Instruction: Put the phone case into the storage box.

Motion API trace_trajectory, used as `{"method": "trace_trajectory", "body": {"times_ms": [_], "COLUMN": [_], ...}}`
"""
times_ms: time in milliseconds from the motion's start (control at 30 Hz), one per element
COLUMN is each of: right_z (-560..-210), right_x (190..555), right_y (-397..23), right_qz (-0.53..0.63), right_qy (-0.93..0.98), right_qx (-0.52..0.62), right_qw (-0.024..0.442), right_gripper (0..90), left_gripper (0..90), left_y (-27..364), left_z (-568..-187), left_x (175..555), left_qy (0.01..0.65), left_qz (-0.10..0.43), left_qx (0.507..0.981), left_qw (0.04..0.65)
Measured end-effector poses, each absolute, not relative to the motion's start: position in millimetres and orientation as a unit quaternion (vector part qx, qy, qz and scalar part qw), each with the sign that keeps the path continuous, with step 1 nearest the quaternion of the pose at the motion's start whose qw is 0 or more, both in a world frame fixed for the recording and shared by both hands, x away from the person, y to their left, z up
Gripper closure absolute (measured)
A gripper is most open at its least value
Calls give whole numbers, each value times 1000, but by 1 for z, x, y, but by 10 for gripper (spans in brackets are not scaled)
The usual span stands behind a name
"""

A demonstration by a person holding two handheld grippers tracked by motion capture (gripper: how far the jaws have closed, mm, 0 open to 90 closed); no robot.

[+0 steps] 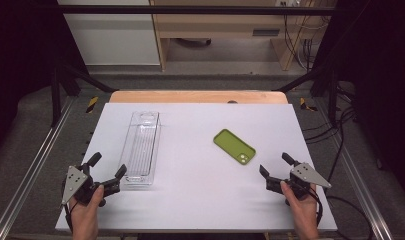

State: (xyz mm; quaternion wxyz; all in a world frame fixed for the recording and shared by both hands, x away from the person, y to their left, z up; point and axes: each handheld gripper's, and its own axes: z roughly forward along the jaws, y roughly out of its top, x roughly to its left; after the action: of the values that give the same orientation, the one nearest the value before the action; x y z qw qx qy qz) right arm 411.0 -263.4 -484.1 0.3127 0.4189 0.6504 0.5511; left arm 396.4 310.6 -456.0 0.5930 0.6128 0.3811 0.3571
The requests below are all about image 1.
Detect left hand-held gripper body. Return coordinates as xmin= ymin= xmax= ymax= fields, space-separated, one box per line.
xmin=61 ymin=162 xmax=122 ymax=208

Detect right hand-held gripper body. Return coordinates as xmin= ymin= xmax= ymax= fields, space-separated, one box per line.
xmin=265 ymin=162 xmax=333 ymax=201

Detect clear plastic container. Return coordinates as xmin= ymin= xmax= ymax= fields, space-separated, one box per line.
xmin=117 ymin=110 xmax=162 ymax=187

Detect green phone case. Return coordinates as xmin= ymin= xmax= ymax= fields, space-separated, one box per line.
xmin=212 ymin=128 xmax=257 ymax=166

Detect person's left hand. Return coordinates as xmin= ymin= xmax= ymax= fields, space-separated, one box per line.
xmin=69 ymin=184 xmax=105 ymax=224

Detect person's right hand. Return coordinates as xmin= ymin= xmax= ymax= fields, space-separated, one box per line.
xmin=279 ymin=180 xmax=320 ymax=225

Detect yellow black tape marker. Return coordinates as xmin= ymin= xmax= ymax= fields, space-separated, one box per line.
xmin=85 ymin=96 xmax=100 ymax=115
xmin=299 ymin=96 xmax=320 ymax=113

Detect black metal stand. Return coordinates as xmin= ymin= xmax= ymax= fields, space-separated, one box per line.
xmin=50 ymin=62 xmax=118 ymax=128
xmin=272 ymin=63 xmax=340 ymax=128

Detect wooden table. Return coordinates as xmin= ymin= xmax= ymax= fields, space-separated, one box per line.
xmin=108 ymin=90 xmax=289 ymax=105

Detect black curtain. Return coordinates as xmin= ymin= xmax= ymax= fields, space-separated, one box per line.
xmin=313 ymin=0 xmax=405 ymax=196
xmin=0 ymin=0 xmax=90 ymax=162

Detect white cabinet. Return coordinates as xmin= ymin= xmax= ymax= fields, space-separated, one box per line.
xmin=57 ymin=0 xmax=161 ymax=66

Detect grey label on desk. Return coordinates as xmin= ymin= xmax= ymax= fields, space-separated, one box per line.
xmin=252 ymin=28 xmax=281 ymax=37

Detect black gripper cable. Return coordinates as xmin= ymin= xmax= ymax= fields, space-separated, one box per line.
xmin=61 ymin=181 xmax=78 ymax=234
xmin=309 ymin=183 xmax=325 ymax=228

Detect aluminium rail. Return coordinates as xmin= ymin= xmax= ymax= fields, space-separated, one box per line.
xmin=313 ymin=98 xmax=395 ymax=240
xmin=0 ymin=95 xmax=77 ymax=240

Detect black floor cables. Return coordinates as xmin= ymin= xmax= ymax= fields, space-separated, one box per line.
xmin=302 ymin=81 xmax=358 ymax=183

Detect bundle of hanging cables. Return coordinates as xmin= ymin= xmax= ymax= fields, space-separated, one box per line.
xmin=282 ymin=0 xmax=328 ymax=72

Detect black horizontal frame bar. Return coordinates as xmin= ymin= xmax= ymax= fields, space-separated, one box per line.
xmin=55 ymin=4 xmax=338 ymax=16

